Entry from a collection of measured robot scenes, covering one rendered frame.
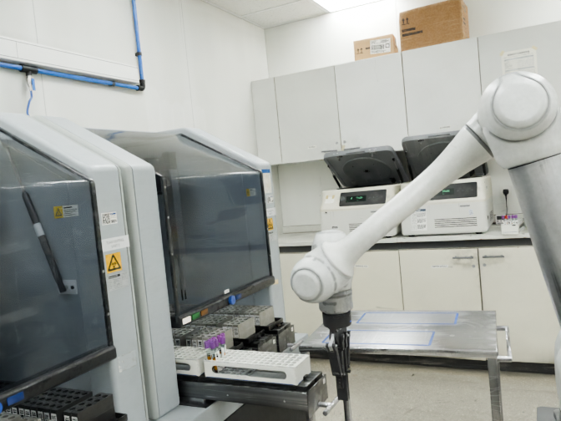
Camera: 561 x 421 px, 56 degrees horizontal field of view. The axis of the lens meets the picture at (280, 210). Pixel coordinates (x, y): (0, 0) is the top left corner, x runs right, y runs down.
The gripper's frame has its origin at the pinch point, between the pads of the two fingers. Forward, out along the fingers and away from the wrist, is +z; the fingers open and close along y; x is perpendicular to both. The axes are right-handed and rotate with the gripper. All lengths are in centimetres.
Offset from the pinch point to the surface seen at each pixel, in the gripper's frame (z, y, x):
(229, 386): 0.2, 7.0, -30.8
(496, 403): 13.1, -29.5, 34.6
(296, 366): -6.1, 4.2, -10.9
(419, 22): -158, -262, -24
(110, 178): -60, 26, -48
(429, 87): -111, -258, -19
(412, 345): -1.8, -30.8, 11.7
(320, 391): 2.7, -1.5, -7.3
